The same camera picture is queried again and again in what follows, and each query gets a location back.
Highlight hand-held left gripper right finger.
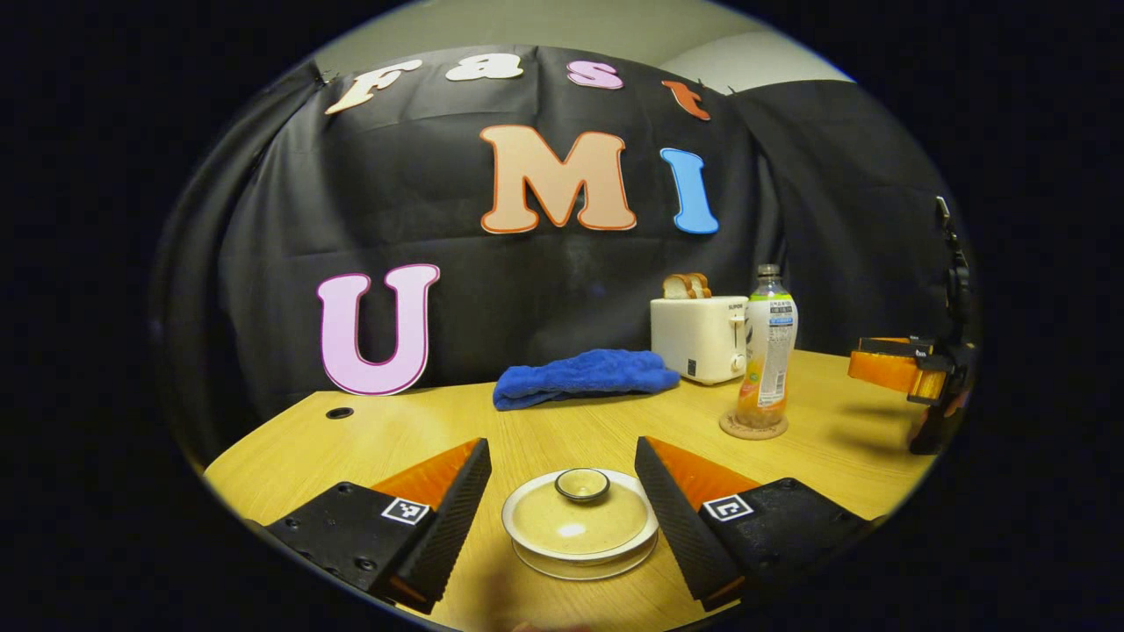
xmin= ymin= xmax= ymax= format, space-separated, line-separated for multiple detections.
xmin=634 ymin=436 xmax=879 ymax=613

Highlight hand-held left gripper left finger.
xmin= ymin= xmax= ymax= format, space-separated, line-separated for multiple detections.
xmin=263 ymin=438 xmax=493 ymax=615

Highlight yellow ceramic teacup lid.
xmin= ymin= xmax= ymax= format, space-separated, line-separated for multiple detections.
xmin=511 ymin=468 xmax=652 ymax=557

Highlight round cork coaster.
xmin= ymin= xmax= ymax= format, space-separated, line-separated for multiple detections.
xmin=719 ymin=410 xmax=789 ymax=442

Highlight yellow ceramic teacup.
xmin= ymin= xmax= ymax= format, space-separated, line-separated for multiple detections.
xmin=501 ymin=474 xmax=660 ymax=565

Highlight clear plastic water bottle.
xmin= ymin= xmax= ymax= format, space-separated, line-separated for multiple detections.
xmin=736 ymin=264 xmax=799 ymax=430

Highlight teacup saucer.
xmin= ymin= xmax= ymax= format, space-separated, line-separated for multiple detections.
xmin=512 ymin=531 xmax=659 ymax=582

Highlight blue towel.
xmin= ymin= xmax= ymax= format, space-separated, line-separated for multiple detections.
xmin=493 ymin=349 xmax=681 ymax=412

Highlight cream white toaster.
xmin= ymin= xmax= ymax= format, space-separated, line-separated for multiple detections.
xmin=650 ymin=296 xmax=750 ymax=386

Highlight black backdrop cloth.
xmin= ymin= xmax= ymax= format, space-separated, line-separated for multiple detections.
xmin=149 ymin=44 xmax=971 ymax=466

